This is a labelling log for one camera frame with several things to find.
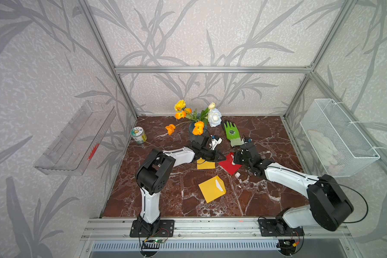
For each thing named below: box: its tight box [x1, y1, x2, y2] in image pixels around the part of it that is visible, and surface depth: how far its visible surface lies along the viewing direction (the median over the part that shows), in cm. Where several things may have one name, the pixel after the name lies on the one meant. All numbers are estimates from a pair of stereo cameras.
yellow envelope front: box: [198, 175, 227, 204], surface depth 88 cm
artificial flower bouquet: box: [165, 99, 222, 136], surface depth 77 cm
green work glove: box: [223, 120, 245, 148], surface depth 113 cm
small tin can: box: [130, 126, 148, 145], surface depth 104 cm
